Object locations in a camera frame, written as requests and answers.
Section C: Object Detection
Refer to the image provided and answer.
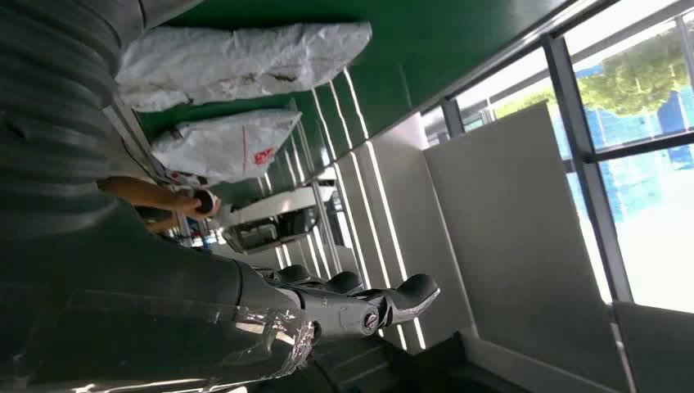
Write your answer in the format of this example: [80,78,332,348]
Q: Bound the green conveyor belt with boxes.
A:
[116,0,614,197]

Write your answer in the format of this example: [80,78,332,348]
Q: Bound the silver metal rack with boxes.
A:
[214,168,341,257]

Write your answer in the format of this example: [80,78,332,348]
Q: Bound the green tree outside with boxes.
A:
[493,27,694,118]

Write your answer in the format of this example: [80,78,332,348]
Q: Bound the dark window frame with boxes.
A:
[417,0,694,327]

